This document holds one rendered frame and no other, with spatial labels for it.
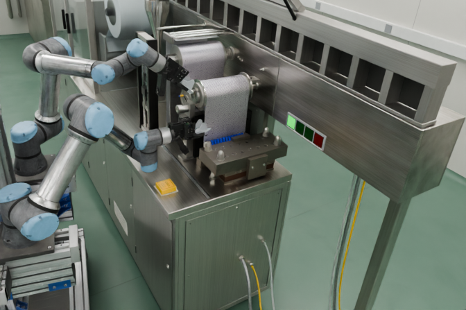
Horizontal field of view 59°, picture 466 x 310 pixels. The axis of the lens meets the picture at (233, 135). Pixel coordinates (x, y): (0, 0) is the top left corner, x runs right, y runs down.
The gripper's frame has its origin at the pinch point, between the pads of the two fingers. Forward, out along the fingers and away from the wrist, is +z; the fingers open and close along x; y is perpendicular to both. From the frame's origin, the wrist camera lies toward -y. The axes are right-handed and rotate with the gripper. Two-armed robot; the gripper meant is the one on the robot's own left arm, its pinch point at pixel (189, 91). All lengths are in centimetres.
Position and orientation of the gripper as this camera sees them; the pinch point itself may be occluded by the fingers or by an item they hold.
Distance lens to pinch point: 188.9
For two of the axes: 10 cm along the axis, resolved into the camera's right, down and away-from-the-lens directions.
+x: -5.3, -4.4, 7.2
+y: 6.0, -8.0, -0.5
